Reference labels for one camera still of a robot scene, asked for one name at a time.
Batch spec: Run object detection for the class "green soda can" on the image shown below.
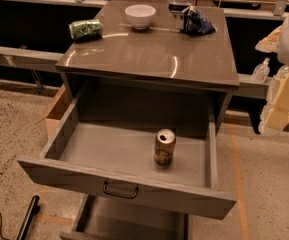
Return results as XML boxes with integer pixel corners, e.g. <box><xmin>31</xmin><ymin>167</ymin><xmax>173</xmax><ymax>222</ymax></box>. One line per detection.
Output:
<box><xmin>69</xmin><ymin>19</ymin><xmax>102</xmax><ymax>40</ymax></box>

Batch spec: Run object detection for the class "black bar on floor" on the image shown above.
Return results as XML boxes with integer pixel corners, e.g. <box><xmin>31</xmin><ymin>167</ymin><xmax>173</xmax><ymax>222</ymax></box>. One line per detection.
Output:
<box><xmin>16</xmin><ymin>195</ymin><xmax>40</xmax><ymax>240</ymax></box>

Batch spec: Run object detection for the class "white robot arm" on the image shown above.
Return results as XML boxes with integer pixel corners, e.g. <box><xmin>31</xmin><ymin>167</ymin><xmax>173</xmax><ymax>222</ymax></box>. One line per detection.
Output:
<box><xmin>255</xmin><ymin>16</ymin><xmax>289</xmax><ymax>131</ymax></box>

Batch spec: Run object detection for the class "blue chip bag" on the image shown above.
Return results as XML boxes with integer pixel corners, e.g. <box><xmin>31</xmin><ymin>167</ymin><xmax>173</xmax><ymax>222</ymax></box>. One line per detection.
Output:
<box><xmin>181</xmin><ymin>6</ymin><xmax>216</xmax><ymax>35</ymax></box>

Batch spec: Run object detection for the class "grey metal rail shelf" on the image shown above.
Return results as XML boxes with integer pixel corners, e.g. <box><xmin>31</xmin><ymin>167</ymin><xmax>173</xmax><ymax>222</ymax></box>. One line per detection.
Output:
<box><xmin>0</xmin><ymin>46</ymin><xmax>62</xmax><ymax>73</ymax></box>

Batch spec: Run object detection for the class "orange soda can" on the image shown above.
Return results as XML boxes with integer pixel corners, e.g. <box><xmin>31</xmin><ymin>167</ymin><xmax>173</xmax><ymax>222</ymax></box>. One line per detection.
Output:
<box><xmin>154</xmin><ymin>129</ymin><xmax>176</xmax><ymax>165</ymax></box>

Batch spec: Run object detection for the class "white bowl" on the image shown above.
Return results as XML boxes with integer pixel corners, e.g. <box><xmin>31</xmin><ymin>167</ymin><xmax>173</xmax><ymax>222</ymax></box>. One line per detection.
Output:
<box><xmin>125</xmin><ymin>4</ymin><xmax>156</xmax><ymax>30</ymax></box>

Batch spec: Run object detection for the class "clear plastic bottle left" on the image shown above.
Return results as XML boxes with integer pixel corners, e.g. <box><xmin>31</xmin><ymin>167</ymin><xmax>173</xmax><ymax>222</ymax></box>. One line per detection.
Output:
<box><xmin>251</xmin><ymin>58</ymin><xmax>270</xmax><ymax>83</ymax></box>

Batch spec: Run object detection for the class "clear plastic bottle right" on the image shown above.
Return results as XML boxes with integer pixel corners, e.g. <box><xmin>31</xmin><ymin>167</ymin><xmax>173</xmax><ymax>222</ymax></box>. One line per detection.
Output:
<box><xmin>275</xmin><ymin>65</ymin><xmax>289</xmax><ymax>80</ymax></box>

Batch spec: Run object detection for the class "grey cabinet with counter top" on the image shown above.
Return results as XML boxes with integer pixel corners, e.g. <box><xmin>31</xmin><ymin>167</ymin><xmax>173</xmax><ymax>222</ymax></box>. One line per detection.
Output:
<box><xmin>56</xmin><ymin>1</ymin><xmax>239</xmax><ymax>125</ymax></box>

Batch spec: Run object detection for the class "open lower drawer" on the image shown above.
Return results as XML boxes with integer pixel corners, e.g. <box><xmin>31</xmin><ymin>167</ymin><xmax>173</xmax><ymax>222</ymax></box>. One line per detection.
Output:
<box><xmin>59</xmin><ymin>195</ymin><xmax>191</xmax><ymax>240</ymax></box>

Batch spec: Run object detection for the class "clear plastic bottle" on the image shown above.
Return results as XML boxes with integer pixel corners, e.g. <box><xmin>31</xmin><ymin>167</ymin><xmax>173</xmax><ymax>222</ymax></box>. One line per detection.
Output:
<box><xmin>275</xmin><ymin>65</ymin><xmax>289</xmax><ymax>80</ymax></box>
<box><xmin>251</xmin><ymin>58</ymin><xmax>270</xmax><ymax>83</ymax></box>

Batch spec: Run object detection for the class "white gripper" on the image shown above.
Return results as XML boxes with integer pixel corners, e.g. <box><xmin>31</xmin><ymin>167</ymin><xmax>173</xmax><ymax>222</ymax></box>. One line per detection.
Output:
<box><xmin>258</xmin><ymin>73</ymin><xmax>289</xmax><ymax>133</ymax></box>

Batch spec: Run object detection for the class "black drawer handle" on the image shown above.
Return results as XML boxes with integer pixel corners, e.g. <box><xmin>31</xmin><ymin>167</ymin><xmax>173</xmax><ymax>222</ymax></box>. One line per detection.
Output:
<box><xmin>103</xmin><ymin>181</ymin><xmax>139</xmax><ymax>199</ymax></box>

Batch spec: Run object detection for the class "open grey top drawer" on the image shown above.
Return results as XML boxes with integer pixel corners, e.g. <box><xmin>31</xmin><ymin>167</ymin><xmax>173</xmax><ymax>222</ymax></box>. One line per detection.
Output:
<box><xmin>18</xmin><ymin>83</ymin><xmax>236</xmax><ymax>219</ymax></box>

